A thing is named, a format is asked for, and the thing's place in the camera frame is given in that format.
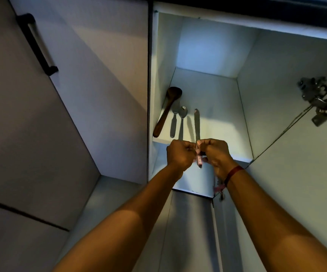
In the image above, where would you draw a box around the person's left hand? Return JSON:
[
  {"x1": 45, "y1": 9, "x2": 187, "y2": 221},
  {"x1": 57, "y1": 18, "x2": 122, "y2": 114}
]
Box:
[{"x1": 166, "y1": 139, "x2": 197, "y2": 172}]

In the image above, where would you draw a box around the person's right hand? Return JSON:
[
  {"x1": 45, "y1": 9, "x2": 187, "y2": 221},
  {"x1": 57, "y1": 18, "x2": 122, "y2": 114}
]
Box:
[{"x1": 196, "y1": 139, "x2": 238, "y2": 182}]

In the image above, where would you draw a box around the pink-handled kitchen knife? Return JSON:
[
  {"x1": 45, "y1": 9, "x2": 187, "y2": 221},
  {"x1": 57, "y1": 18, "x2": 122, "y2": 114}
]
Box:
[{"x1": 194, "y1": 109, "x2": 203, "y2": 169}]

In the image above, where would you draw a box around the person's right forearm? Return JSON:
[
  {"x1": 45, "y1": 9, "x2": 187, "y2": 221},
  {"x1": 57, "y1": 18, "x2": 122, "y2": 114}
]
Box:
[{"x1": 225, "y1": 167, "x2": 327, "y2": 272}]

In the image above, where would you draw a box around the person's left forearm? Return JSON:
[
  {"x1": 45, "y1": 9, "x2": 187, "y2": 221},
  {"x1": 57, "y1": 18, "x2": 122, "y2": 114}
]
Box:
[{"x1": 52, "y1": 164, "x2": 184, "y2": 272}]

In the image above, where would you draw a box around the slim metal spoon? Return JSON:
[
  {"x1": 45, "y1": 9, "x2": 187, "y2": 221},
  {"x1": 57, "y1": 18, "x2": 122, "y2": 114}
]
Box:
[{"x1": 178, "y1": 106, "x2": 188, "y2": 140}]

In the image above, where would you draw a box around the red thread wristband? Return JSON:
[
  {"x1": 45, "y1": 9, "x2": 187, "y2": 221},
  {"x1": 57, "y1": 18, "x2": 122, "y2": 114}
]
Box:
[{"x1": 214, "y1": 165, "x2": 245, "y2": 202}]

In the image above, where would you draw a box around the white cabinet shelf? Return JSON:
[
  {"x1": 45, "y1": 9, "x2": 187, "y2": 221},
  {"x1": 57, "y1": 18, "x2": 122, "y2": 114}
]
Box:
[{"x1": 152, "y1": 67, "x2": 254, "y2": 163}]

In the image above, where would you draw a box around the dark wooden spoon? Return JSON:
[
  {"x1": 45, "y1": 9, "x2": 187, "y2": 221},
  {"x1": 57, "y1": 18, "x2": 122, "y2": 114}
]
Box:
[{"x1": 153, "y1": 87, "x2": 183, "y2": 138}]

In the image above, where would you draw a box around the white open cabinet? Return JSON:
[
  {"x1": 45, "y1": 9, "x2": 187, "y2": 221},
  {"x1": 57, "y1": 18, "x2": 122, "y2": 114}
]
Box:
[{"x1": 148, "y1": 1, "x2": 327, "y2": 199}]

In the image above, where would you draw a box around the white open cabinet door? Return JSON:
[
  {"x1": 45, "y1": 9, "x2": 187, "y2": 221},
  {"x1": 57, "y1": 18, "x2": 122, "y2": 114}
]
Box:
[{"x1": 212, "y1": 79, "x2": 327, "y2": 272}]

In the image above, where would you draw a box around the white closed cabinet door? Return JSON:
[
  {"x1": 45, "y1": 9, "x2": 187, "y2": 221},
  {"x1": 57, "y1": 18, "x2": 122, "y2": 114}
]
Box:
[{"x1": 8, "y1": 0, "x2": 148, "y2": 185}]

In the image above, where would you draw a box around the metal cabinet hinge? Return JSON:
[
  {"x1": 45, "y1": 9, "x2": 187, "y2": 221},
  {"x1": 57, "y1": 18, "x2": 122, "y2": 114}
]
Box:
[{"x1": 297, "y1": 76, "x2": 327, "y2": 127}]

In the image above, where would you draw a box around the grey cabinet door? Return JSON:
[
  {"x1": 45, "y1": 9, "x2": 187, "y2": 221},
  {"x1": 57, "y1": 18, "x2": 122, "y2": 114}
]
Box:
[{"x1": 0, "y1": 0, "x2": 101, "y2": 232}]

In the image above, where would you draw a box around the grey lower cabinet panel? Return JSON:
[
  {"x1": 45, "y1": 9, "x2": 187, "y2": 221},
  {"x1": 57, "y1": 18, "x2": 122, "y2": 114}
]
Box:
[{"x1": 0, "y1": 197, "x2": 70, "y2": 272}]

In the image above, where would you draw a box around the metal spoon with thick handle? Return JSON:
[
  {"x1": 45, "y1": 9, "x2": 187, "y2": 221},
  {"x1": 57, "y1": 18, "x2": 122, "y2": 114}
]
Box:
[{"x1": 170, "y1": 100, "x2": 181, "y2": 138}]

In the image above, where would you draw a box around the black cabinet door handle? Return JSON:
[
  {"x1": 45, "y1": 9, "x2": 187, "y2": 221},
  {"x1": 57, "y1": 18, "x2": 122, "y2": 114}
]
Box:
[{"x1": 16, "y1": 13, "x2": 59, "y2": 76}]

